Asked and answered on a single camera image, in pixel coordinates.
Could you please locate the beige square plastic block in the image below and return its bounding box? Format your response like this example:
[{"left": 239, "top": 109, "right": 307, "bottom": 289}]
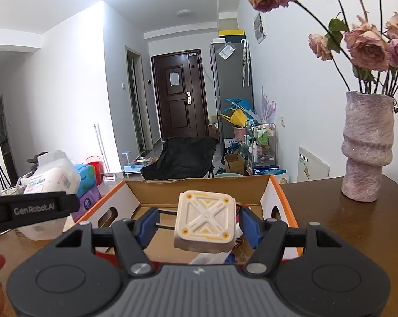
[{"left": 173, "top": 190, "right": 238, "bottom": 252}]

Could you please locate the metal rack with bottles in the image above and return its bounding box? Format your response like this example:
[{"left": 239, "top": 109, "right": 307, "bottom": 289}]
[{"left": 245, "top": 122, "right": 277, "bottom": 176}]

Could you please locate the dark brown door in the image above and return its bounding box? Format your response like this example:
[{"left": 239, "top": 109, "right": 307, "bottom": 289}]
[{"left": 151, "top": 52, "right": 209, "bottom": 141}]

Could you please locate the small brown cardboard box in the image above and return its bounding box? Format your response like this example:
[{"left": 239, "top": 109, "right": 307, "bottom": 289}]
[{"left": 223, "top": 153, "right": 246, "bottom": 176}]

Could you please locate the blue white carton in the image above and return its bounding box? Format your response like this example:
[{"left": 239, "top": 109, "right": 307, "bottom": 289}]
[{"left": 253, "top": 165, "right": 287, "bottom": 176}]

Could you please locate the pink bucket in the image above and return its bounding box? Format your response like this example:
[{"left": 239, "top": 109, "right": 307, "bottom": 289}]
[{"left": 233, "top": 125, "right": 249, "bottom": 142}]

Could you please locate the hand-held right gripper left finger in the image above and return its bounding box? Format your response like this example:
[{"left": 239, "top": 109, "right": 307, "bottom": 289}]
[{"left": 54, "top": 207, "right": 160, "bottom": 276}]

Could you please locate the small blue stand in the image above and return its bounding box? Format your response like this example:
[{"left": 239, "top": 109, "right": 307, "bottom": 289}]
[{"left": 121, "top": 151, "right": 146, "bottom": 176}]

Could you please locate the clear plastic bag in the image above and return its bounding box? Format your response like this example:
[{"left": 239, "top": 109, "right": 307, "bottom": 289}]
[{"left": 217, "top": 43, "right": 236, "bottom": 59}]

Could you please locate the white mop stick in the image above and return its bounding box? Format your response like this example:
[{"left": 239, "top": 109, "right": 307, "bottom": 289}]
[{"left": 93, "top": 124, "right": 118, "bottom": 182}]

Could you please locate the white board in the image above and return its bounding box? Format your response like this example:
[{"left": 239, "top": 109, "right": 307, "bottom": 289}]
[{"left": 298, "top": 146, "right": 331, "bottom": 183}]

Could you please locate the blue tissue pack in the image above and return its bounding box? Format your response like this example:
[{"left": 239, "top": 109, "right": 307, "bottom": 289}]
[
  {"left": 83, "top": 155, "right": 104, "bottom": 186},
  {"left": 22, "top": 150, "right": 98, "bottom": 196}
]

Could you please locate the purple decorative plant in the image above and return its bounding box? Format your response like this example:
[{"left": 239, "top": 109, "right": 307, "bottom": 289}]
[{"left": 261, "top": 86, "right": 277, "bottom": 123}]

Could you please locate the pink stone vase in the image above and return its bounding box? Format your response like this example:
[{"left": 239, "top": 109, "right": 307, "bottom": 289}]
[{"left": 341, "top": 91, "right": 398, "bottom": 203}]

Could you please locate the bunch of dried pink roses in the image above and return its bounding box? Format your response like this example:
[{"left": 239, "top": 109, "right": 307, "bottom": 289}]
[{"left": 241, "top": 0, "right": 398, "bottom": 95}]

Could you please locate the yellow box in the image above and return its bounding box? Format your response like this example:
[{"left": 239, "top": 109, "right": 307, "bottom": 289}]
[{"left": 218, "top": 29, "right": 247, "bottom": 39}]

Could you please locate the blue yellow toy pile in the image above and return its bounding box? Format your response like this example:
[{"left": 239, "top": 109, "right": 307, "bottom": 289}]
[{"left": 220, "top": 98, "right": 261, "bottom": 128}]

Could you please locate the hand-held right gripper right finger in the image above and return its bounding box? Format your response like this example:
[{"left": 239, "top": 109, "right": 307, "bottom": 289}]
[{"left": 240, "top": 208, "right": 343, "bottom": 276}]

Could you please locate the grey inner doorway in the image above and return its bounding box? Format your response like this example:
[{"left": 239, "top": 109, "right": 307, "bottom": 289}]
[{"left": 125, "top": 48, "right": 154, "bottom": 154}]

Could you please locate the grey refrigerator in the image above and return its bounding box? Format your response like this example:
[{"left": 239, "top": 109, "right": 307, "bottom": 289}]
[{"left": 209, "top": 40, "right": 255, "bottom": 139}]

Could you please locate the red orange cardboard box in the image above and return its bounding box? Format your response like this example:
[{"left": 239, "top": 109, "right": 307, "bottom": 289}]
[{"left": 63, "top": 174, "right": 303, "bottom": 265}]

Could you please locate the white folded umbrella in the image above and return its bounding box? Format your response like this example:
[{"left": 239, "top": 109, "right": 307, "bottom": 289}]
[{"left": 241, "top": 39, "right": 253, "bottom": 87}]

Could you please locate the black cloth chair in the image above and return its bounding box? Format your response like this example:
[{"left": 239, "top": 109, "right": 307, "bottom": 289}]
[{"left": 140, "top": 136, "right": 216, "bottom": 181}]

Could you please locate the white purple tissue pack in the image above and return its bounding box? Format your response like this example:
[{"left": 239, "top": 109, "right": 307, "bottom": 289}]
[{"left": 17, "top": 185, "right": 102, "bottom": 241}]

